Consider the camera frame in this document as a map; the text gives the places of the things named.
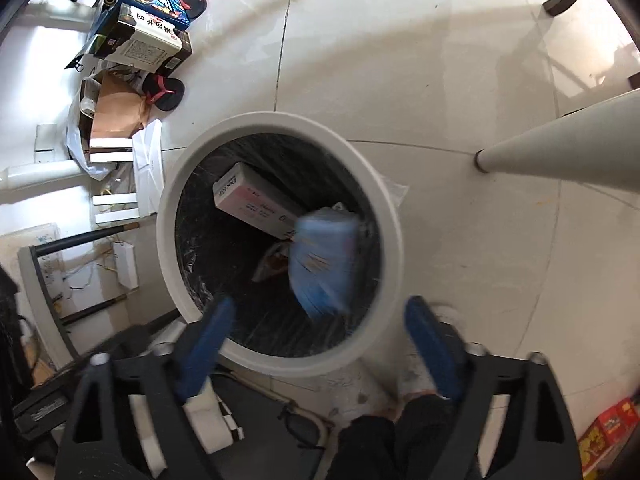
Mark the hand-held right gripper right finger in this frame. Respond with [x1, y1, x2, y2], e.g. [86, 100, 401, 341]
[404, 296, 584, 480]

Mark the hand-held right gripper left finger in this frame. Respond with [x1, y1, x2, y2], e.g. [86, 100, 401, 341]
[55, 296, 236, 480]

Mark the light blue packet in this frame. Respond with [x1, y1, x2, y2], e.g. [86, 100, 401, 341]
[289, 207, 361, 320]

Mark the white round trash bin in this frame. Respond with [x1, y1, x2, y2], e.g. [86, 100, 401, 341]
[156, 112, 405, 378]

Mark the person's right leg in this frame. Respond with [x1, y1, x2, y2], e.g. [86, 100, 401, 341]
[397, 394, 481, 480]

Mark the person's leg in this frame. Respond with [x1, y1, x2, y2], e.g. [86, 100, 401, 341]
[397, 394, 481, 480]
[327, 415, 403, 480]

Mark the black bin liner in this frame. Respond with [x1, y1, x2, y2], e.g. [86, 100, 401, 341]
[174, 132, 383, 358]

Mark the red white wrapper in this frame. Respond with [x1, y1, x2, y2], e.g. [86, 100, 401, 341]
[250, 242, 293, 283]

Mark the white adapter box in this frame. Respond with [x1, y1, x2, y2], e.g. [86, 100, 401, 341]
[112, 241, 140, 290]

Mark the person's left leg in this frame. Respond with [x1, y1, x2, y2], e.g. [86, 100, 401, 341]
[327, 415, 403, 480]

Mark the white pink carton box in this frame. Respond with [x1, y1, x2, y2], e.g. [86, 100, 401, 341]
[212, 162, 308, 241]

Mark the black metal rod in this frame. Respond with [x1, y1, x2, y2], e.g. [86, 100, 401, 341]
[31, 224, 138, 257]

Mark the white power strip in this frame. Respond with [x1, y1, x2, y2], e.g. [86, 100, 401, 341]
[37, 255, 66, 306]

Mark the black flat device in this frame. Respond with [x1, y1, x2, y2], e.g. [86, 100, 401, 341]
[12, 382, 76, 436]

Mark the red yellow printed box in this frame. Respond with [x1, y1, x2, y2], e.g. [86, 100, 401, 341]
[577, 396, 640, 480]

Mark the white table leg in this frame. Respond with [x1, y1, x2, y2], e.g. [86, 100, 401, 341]
[15, 0, 101, 31]
[0, 160, 88, 190]
[475, 91, 640, 196]

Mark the white plastic bag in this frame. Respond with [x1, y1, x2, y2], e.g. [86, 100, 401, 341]
[65, 75, 113, 181]

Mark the brown paper bag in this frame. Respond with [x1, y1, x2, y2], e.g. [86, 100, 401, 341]
[90, 72, 151, 141]

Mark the black white printed box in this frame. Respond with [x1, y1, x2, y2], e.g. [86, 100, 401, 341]
[87, 2, 192, 73]

